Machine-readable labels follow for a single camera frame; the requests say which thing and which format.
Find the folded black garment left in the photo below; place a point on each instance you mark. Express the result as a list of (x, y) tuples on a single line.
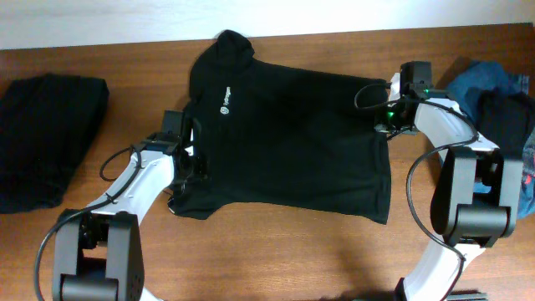
[(48, 124)]

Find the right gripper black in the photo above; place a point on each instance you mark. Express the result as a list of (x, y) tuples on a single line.
[(385, 127)]

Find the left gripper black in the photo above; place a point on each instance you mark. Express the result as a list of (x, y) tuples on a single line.
[(197, 152)]

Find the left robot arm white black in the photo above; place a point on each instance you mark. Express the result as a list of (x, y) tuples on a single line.
[(97, 251)]

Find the blue denim jeans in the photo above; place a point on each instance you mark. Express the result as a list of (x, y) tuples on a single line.
[(480, 76)]

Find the dark garment on jeans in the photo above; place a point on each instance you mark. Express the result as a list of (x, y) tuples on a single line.
[(506, 120)]

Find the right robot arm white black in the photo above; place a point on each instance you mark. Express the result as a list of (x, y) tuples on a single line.
[(475, 200)]

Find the black t-shirt with logo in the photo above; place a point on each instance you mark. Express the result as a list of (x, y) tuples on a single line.
[(274, 134)]

